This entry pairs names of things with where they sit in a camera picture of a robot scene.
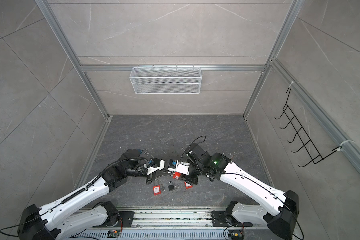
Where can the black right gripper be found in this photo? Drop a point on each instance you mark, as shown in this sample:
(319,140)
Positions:
(187,178)

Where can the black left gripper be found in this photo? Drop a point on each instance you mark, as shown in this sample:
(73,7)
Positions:
(163,172)

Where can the red padlock front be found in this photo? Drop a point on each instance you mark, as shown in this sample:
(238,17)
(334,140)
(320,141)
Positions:
(188,186)

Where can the red padlock long shackle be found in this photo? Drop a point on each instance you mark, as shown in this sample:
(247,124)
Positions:
(177,175)

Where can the small black padlock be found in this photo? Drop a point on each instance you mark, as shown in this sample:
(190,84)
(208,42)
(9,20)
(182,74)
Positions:
(171,186)

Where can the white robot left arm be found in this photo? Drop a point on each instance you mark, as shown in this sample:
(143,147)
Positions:
(59,219)

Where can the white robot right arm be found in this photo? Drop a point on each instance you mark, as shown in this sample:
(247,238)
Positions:
(276,209)

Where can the aluminium front rail frame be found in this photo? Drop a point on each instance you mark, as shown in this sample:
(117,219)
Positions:
(174,224)

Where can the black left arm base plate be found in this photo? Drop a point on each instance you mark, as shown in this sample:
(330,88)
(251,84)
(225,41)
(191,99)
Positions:
(126,217)

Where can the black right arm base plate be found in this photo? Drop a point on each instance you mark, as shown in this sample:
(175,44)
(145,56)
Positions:
(220,220)

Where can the white wire mesh basket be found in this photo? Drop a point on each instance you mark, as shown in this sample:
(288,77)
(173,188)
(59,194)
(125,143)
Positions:
(166,80)

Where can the black wire hook rack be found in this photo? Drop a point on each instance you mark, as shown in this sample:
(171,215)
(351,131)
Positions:
(302,136)

